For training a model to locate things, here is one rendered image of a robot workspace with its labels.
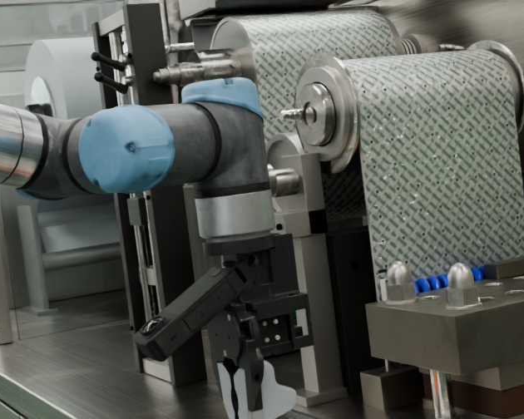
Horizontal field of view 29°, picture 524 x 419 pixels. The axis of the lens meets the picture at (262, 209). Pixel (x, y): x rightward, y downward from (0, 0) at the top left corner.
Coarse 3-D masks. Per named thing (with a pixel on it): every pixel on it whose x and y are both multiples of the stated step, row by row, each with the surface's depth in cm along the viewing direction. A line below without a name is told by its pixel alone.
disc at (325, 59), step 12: (312, 60) 123; (324, 60) 121; (336, 60) 118; (300, 72) 126; (336, 72) 119; (348, 72) 117; (348, 84) 117; (348, 96) 117; (360, 120) 116; (348, 144) 118; (348, 156) 119; (324, 168) 124; (336, 168) 121
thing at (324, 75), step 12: (312, 72) 122; (324, 72) 120; (300, 84) 125; (324, 84) 120; (336, 84) 118; (336, 96) 118; (336, 108) 118; (348, 108) 117; (336, 120) 119; (348, 120) 117; (336, 132) 119; (348, 132) 118; (336, 144) 119; (324, 156) 122; (336, 156) 121
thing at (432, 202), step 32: (512, 128) 128; (384, 160) 119; (416, 160) 121; (448, 160) 123; (480, 160) 125; (512, 160) 128; (384, 192) 119; (416, 192) 121; (448, 192) 123; (480, 192) 125; (512, 192) 128; (384, 224) 119; (416, 224) 121; (448, 224) 123; (480, 224) 125; (512, 224) 128; (384, 256) 119; (416, 256) 121; (448, 256) 123; (480, 256) 125; (512, 256) 127
